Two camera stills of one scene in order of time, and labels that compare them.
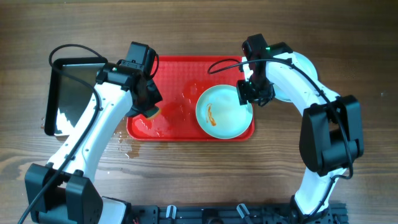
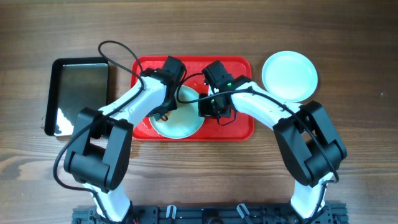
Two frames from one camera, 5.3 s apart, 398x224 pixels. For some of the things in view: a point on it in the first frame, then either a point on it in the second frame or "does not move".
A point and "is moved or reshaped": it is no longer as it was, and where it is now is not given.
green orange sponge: x=152 y=114 is moved or reshaped
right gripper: x=244 y=95 -> x=204 y=111
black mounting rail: x=336 y=213 does not move
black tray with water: x=71 y=83 does not move
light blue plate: x=219 y=114 -> x=183 y=122
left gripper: x=149 y=101 -> x=162 y=114
